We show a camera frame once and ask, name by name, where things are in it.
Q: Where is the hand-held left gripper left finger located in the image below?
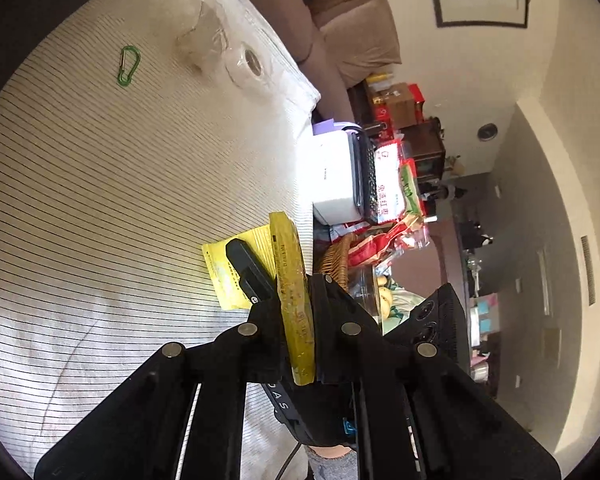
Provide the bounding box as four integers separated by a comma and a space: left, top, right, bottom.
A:
34, 292, 296, 480

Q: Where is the purple container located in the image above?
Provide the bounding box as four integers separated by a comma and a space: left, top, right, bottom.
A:
311, 118, 362, 137

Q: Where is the green snack bag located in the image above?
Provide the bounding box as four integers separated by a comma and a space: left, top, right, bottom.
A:
399, 158, 424, 219

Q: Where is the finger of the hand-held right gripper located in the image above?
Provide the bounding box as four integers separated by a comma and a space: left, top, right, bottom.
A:
225, 239, 277, 309

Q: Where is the clear bag of fruit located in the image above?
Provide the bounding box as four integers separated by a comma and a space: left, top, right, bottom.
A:
369, 269, 417, 322

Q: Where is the red patterned packaging bag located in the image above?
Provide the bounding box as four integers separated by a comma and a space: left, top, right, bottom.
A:
330, 215, 429, 267

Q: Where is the wall vent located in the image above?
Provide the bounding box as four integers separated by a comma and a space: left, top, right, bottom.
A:
579, 234, 598, 307

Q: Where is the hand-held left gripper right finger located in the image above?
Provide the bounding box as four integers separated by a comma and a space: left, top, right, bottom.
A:
306, 274, 564, 480

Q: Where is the white tape roll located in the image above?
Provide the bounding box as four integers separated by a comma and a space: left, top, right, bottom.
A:
226, 44, 277, 89

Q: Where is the brown sofa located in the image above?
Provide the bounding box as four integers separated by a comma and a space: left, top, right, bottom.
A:
220, 0, 404, 117

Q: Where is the wicker basket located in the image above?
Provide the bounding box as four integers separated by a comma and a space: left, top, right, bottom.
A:
319, 232, 367, 292

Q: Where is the white plastic appliance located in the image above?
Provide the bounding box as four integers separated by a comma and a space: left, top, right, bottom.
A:
311, 131, 364, 224

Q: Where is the clear plastic bag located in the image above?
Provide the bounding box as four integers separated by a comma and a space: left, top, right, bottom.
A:
174, 1, 232, 72

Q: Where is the yellow sachet strip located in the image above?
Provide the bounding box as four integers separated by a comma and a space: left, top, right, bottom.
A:
202, 211, 317, 387

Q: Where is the black remote control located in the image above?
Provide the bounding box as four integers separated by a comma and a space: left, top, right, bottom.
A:
359, 131, 382, 224

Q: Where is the dark wooden cabinet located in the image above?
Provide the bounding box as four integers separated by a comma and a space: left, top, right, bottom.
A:
395, 116, 449, 182

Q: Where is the green carabiner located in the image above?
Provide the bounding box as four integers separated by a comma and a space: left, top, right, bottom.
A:
116, 45, 142, 87

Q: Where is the red and white snack bag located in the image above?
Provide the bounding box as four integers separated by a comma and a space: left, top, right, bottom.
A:
372, 141, 407, 224

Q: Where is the cardboard box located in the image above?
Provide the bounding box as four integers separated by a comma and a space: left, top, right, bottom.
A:
367, 72, 427, 132

